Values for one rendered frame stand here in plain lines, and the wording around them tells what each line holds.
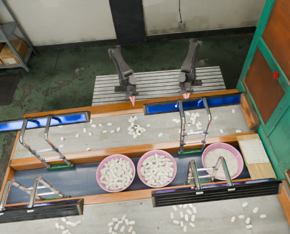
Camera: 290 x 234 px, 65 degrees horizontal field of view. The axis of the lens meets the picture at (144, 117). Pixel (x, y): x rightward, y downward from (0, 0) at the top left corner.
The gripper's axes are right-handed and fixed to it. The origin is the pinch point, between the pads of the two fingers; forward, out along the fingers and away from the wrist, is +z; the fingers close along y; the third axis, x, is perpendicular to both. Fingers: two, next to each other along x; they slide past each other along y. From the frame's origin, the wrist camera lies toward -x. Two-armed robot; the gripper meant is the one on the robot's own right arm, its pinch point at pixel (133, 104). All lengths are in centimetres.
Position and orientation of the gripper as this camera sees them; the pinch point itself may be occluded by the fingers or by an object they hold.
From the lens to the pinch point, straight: 173.8
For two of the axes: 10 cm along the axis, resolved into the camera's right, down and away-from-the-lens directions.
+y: 9.9, -1.2, -0.3
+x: 0.2, -0.8, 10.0
